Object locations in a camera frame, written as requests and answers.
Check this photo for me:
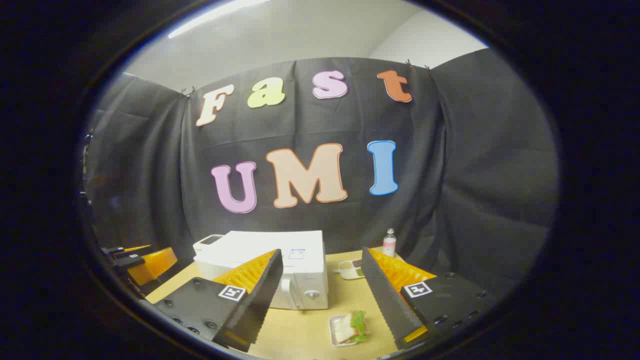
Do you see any lettuce sandwich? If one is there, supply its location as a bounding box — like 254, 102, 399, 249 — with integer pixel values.
334, 310, 369, 345

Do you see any white microwave oven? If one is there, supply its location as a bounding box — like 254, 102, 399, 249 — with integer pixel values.
193, 230, 330, 311

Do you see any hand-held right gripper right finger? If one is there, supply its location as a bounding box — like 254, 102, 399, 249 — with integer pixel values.
361, 246, 498, 351

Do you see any white divided sauce dish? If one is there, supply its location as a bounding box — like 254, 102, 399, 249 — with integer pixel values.
337, 258, 366, 281

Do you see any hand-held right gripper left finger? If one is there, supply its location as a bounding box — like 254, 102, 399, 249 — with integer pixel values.
144, 248, 284, 353

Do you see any white plastic tray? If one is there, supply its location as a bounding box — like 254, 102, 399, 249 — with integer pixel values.
328, 314, 368, 347

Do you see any black backdrop cloth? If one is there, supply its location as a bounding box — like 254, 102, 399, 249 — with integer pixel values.
82, 48, 560, 301

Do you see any small white device dark screen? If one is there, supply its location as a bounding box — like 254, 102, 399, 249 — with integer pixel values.
193, 234, 225, 256

